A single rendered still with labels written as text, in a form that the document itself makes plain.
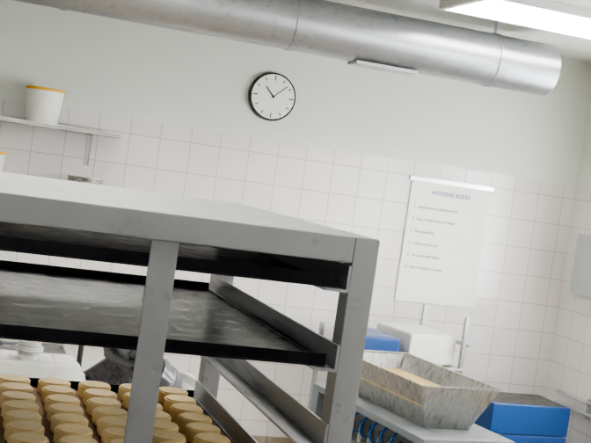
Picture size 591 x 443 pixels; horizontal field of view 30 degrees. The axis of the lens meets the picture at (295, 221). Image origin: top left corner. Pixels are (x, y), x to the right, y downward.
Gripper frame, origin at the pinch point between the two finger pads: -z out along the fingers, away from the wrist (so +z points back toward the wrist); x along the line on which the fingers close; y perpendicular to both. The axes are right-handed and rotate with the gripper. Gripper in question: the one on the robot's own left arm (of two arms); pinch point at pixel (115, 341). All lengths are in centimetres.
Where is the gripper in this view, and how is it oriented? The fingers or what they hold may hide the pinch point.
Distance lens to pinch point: 221.2
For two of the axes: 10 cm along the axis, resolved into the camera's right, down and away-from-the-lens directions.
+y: 5.5, -7.7, 3.4
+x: -6.9, -1.8, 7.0
